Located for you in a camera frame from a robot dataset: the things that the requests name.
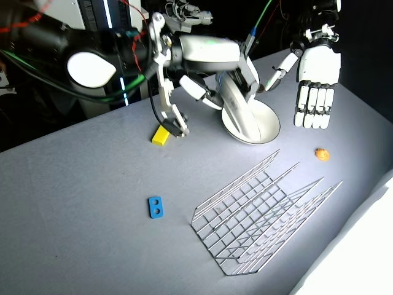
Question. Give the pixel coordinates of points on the yellow rectangular block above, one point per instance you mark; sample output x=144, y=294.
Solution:
x=160, y=136

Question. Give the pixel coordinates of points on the white plate with dark rim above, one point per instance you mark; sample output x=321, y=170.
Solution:
x=267, y=120
x=235, y=104

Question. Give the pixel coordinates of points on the orange swirl cookie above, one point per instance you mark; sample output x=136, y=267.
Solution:
x=323, y=155

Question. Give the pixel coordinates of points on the blue block with two holes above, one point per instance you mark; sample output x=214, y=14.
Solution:
x=151, y=206

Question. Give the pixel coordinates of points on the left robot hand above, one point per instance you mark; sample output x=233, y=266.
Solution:
x=319, y=67

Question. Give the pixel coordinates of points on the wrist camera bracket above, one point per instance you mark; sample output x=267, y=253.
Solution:
x=320, y=32
x=161, y=89

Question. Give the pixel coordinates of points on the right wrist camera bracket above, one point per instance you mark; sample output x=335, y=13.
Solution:
x=161, y=89

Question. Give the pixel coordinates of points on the white mechanical device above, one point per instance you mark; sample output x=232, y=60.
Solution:
x=184, y=18

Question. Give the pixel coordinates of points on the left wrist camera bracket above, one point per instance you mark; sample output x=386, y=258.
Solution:
x=320, y=32

